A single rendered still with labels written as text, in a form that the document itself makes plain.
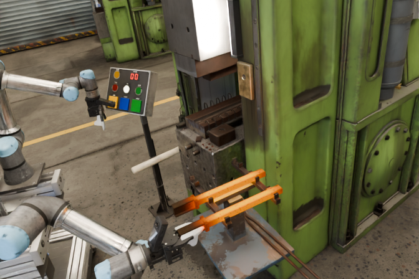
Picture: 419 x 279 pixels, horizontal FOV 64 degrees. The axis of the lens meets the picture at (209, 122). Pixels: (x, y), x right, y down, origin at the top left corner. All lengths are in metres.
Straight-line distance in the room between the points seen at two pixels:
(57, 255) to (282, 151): 1.59
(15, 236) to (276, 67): 1.11
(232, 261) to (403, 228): 1.57
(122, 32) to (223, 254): 5.65
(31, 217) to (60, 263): 1.20
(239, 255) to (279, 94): 0.68
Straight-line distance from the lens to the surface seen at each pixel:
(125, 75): 2.25
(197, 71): 1.67
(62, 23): 9.64
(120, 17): 6.65
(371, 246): 2.56
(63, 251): 2.51
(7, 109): 2.13
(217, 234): 1.53
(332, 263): 2.41
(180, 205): 1.26
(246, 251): 1.46
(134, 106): 2.15
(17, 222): 1.27
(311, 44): 1.66
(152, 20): 6.62
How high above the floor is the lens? 1.86
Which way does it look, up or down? 28 degrees down
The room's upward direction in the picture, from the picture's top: 7 degrees counter-clockwise
